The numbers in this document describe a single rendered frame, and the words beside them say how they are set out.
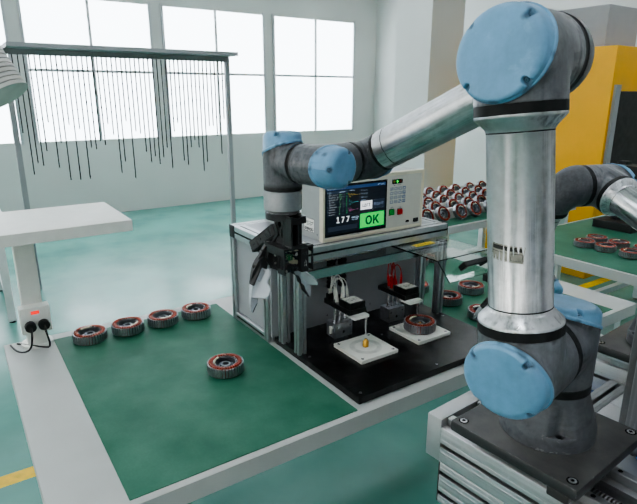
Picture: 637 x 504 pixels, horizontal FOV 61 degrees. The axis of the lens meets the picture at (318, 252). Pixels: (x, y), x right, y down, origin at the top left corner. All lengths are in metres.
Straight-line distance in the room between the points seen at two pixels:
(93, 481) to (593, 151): 4.59
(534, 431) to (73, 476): 0.99
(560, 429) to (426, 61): 4.97
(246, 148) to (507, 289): 7.95
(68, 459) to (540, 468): 1.04
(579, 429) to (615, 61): 4.36
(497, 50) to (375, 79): 9.24
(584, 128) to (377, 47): 5.41
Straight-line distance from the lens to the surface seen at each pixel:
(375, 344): 1.82
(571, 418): 0.96
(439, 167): 5.87
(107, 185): 7.93
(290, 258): 1.05
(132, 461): 1.42
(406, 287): 1.93
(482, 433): 0.98
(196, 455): 1.40
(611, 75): 5.14
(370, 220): 1.84
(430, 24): 5.70
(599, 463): 0.98
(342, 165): 0.94
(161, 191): 8.14
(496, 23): 0.72
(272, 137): 1.01
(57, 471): 1.45
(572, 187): 1.62
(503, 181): 0.73
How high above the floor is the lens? 1.57
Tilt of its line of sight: 16 degrees down
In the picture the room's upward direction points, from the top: straight up
